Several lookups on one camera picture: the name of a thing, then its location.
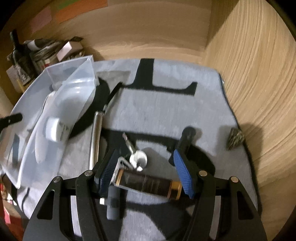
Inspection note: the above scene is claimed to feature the pink paper note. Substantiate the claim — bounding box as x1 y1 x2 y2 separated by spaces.
29 6 52 35

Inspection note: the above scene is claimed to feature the grey mat with black letters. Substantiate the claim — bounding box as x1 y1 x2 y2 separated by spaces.
23 59 266 240

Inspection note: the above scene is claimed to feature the white handheld massager device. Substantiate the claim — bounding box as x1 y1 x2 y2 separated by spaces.
35 78 98 164

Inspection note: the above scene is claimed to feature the clear plastic storage bin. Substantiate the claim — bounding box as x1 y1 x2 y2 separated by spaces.
1 56 98 189

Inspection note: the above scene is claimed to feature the white card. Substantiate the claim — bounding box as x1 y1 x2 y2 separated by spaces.
57 41 83 62

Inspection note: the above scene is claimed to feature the silver metal tube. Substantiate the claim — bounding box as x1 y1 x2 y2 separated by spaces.
89 111 103 170

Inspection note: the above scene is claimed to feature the dark wine bottle elephant label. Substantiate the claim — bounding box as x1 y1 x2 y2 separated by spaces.
10 29 37 86

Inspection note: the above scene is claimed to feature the orange paper note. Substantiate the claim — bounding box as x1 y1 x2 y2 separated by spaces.
55 0 108 23

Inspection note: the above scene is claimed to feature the black gold lighter case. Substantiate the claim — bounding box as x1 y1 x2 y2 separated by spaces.
111 168 182 200

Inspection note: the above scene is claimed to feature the stack of books and papers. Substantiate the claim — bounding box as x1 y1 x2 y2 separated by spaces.
23 36 84 73

